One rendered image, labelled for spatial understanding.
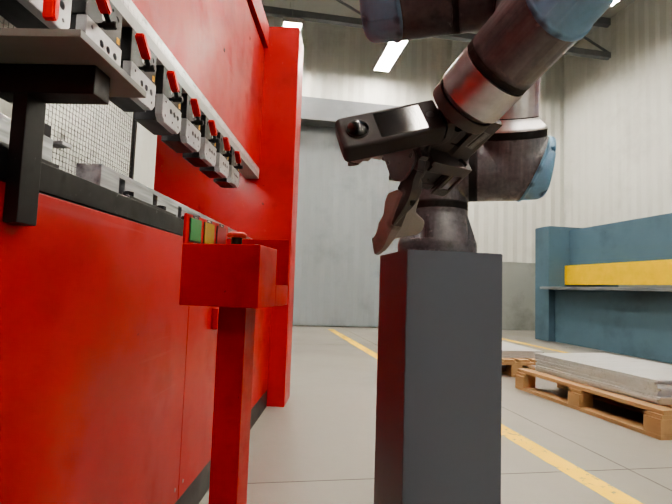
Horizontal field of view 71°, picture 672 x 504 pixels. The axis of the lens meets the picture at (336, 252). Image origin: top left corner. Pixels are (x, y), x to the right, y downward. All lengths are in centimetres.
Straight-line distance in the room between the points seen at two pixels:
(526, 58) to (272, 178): 247
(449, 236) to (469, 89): 41
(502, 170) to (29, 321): 80
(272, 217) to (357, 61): 687
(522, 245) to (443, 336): 894
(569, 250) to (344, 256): 365
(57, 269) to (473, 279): 69
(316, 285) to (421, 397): 752
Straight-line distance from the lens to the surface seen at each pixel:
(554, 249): 788
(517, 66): 49
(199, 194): 296
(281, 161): 290
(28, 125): 77
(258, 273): 89
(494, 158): 90
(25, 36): 72
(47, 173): 83
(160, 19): 158
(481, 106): 51
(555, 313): 785
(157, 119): 153
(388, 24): 59
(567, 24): 48
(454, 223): 89
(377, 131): 52
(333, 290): 837
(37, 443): 88
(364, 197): 863
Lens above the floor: 70
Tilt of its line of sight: 4 degrees up
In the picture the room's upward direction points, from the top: 2 degrees clockwise
